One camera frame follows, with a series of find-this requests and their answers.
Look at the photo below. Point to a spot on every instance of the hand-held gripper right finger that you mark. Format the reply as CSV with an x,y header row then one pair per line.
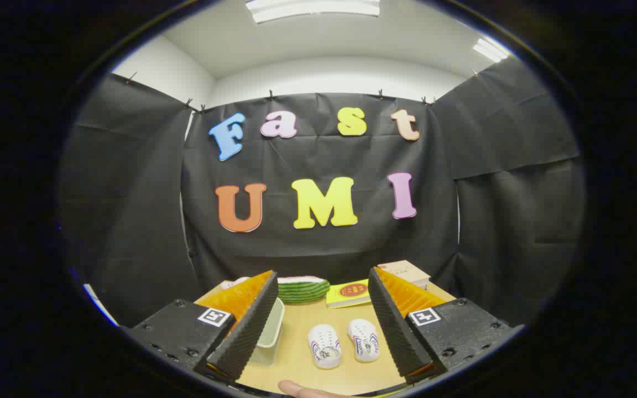
x,y
393,326

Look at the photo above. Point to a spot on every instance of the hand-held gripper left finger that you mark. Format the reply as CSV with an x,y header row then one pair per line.
x,y
252,326

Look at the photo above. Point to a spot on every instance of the beige fabric storage box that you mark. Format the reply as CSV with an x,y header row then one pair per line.
x,y
272,331

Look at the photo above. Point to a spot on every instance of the white shoe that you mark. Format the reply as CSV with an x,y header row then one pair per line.
x,y
324,345
364,340

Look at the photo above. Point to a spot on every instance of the pink and green plush toy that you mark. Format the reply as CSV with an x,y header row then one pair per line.
x,y
234,282

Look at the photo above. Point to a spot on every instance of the yellow book with red circle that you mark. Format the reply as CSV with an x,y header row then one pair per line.
x,y
349,293

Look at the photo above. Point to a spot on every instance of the beige book with orange spine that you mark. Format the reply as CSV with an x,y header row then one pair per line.
x,y
402,270

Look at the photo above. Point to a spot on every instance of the watermelon slice plush toy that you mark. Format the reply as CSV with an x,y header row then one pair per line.
x,y
303,290

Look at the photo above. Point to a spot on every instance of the small ceiling light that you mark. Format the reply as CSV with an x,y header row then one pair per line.
x,y
491,50

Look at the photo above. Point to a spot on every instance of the long ceiling light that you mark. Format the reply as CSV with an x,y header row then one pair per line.
x,y
313,8

